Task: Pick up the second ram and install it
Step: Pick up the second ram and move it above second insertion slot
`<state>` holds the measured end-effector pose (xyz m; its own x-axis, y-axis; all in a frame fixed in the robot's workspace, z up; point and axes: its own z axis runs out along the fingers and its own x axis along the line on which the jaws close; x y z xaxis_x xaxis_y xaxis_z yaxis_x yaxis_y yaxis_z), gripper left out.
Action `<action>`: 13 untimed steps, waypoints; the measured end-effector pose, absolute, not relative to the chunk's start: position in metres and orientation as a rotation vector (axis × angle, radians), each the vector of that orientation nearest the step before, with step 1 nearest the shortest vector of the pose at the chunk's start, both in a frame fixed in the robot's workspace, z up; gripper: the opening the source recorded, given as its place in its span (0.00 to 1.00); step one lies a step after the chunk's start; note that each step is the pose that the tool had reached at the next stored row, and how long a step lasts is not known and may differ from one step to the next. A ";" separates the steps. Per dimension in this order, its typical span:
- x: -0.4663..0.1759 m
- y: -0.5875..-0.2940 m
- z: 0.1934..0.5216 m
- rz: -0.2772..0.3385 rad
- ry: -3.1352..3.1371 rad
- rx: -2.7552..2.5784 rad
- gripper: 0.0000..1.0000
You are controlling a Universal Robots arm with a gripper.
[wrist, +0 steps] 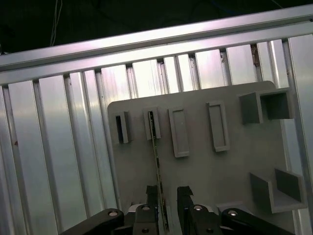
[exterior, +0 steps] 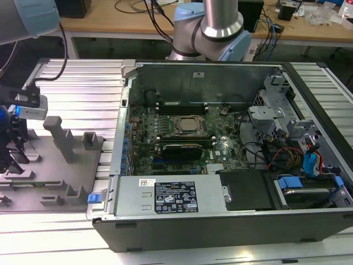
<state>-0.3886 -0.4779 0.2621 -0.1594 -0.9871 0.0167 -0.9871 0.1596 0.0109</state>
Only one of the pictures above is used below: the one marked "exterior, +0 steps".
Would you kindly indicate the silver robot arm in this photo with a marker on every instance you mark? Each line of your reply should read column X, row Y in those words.
column 218, row 16

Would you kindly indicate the black RAM slot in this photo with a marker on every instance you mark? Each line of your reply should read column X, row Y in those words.
column 183, row 138
column 182, row 113
column 182, row 108
column 183, row 135

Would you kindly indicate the grey parts rack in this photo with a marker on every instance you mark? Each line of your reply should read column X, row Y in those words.
column 55, row 171

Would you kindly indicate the blue case latch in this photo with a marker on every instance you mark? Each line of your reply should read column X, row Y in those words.
column 93, row 198

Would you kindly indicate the grey power supply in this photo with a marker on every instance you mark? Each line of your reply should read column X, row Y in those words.
column 129, row 198

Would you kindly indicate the large black box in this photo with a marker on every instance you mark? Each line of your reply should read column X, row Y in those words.
column 71, row 8

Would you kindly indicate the wooden desk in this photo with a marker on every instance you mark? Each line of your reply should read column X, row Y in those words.
column 110, row 25

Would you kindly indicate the black graphics card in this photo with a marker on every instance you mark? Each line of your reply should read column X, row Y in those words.
column 182, row 153

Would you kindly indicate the silver CPU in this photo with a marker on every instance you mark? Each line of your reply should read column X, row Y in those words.
column 188, row 124

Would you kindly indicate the black PC case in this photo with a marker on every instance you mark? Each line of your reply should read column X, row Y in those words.
column 193, row 234

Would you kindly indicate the green motherboard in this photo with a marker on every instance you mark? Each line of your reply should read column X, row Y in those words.
column 215, row 129

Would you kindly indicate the silver chipset heatsink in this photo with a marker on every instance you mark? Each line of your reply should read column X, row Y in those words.
column 216, row 167

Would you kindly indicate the black plastic shroud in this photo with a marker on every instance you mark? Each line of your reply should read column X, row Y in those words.
column 242, row 190

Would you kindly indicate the grey metal drive cage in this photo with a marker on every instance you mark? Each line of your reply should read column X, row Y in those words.
column 275, row 116

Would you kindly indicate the black speaker box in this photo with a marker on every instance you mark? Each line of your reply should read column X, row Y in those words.
column 251, row 13

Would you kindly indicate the hard disk in blue carrier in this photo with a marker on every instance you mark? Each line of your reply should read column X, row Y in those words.
column 289, row 183

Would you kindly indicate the small black adapter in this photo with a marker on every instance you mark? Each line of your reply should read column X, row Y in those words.
column 278, row 28

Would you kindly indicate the small black device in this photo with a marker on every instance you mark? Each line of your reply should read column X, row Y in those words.
column 288, row 11

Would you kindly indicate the clear plastic bag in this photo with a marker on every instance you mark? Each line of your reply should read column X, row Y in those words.
column 320, row 15

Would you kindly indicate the white red packet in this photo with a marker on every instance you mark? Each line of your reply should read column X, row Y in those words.
column 348, row 12

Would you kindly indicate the silver camera black bracket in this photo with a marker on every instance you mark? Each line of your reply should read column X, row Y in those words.
column 33, row 110

